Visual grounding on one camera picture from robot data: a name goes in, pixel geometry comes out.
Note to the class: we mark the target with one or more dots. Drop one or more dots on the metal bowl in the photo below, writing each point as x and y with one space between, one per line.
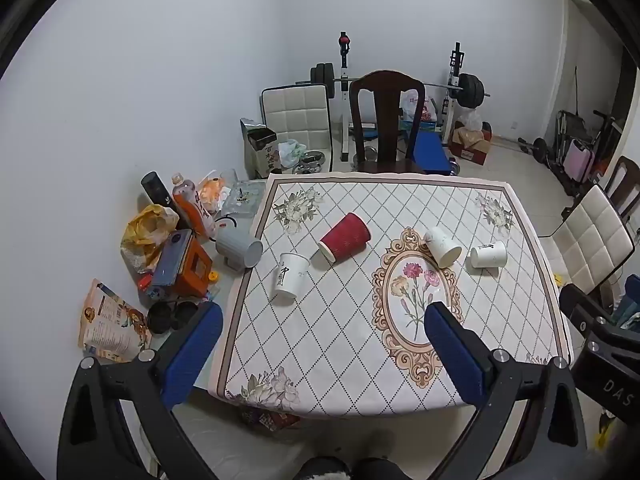
312 162

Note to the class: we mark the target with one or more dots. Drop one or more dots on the dark wooden chair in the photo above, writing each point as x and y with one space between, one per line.
625 175
387 110

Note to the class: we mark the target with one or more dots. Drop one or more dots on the printed cardboard box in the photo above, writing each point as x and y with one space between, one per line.
260 160

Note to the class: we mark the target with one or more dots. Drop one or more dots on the white weight rack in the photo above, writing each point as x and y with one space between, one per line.
345 92

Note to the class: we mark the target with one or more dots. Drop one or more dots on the dark fuzzy slipper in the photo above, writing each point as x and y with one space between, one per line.
325 469
376 469

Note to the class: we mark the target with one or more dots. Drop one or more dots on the blue flat device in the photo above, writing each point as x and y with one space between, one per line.
172 257

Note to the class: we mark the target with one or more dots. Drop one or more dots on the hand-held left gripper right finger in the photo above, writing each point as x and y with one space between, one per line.
457 355

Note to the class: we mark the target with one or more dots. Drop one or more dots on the grey cylindrical mug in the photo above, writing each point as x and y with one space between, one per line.
239 249

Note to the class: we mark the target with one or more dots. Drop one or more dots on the black bottle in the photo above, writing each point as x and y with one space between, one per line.
157 190

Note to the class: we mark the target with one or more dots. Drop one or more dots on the colourful packet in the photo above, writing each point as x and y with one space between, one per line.
270 417

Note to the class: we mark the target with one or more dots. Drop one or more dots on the pink suitcase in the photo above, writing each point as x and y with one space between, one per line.
579 160

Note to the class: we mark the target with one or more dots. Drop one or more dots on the black dumbbell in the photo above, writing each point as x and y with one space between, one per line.
539 149

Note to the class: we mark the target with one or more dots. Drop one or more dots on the orange drink bottle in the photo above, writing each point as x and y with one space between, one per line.
190 205

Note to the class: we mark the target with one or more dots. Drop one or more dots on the green and white plastic bag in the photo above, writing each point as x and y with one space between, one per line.
291 152

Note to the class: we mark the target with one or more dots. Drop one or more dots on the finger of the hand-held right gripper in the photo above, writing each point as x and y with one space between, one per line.
580 305

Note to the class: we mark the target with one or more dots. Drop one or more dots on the white padded chair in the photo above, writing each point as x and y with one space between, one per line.
585 240
295 110

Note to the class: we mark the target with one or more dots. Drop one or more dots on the red paper cup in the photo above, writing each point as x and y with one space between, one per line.
345 242

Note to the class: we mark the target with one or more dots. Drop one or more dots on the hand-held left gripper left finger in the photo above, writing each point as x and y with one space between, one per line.
192 352

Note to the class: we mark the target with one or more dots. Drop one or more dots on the yellow plastic bag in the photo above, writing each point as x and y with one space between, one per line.
145 232

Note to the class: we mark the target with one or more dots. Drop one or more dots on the black round lid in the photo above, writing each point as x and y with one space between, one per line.
184 311
160 316

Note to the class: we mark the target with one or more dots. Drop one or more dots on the orange box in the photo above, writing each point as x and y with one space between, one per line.
195 270

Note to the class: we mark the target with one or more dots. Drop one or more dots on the brown cardboard box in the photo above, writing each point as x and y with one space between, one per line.
470 149

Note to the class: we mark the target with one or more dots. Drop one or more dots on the floral diamond-pattern tablecloth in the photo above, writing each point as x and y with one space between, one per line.
350 340

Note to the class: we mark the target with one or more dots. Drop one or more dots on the orange snack bag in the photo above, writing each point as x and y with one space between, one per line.
212 192

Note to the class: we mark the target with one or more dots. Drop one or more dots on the black folded cart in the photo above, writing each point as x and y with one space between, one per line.
570 132

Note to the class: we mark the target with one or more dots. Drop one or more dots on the colourful magazine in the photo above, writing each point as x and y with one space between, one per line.
112 327

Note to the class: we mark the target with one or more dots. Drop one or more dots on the white paper cup black print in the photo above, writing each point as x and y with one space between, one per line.
487 255
289 280

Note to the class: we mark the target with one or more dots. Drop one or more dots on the red and white plastic bag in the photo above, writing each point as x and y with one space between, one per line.
416 104

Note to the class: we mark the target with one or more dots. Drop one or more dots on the clear plastic container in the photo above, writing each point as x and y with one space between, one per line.
245 195

